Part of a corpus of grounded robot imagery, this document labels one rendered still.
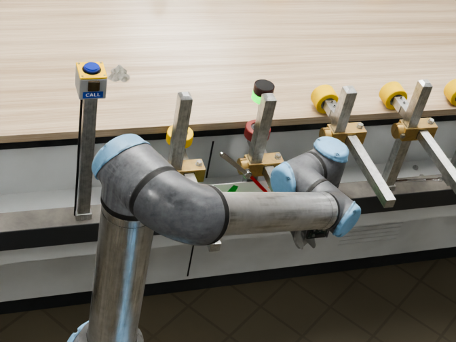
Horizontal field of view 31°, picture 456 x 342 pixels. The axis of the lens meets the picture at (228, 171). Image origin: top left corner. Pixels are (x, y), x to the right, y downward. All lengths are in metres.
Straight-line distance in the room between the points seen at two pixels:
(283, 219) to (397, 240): 1.72
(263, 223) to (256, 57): 1.30
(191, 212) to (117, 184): 0.15
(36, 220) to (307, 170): 0.86
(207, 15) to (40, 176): 0.90
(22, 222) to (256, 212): 0.99
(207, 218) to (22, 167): 1.18
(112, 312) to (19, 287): 1.22
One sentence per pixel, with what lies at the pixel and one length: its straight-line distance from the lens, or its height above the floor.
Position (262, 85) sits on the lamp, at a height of 1.11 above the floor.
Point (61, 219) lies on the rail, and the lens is 2.44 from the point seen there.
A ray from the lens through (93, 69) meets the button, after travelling 2.11.
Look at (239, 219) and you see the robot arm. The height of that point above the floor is 1.35.
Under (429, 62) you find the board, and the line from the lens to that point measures 3.12.
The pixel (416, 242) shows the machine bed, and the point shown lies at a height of 0.16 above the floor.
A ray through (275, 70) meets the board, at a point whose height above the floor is 0.90.
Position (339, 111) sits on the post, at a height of 1.04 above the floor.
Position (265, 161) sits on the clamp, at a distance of 2.48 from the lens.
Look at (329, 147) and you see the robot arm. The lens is 2.05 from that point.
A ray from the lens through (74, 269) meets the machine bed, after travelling 2.94.
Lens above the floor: 2.43
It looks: 40 degrees down
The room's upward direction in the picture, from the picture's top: 12 degrees clockwise
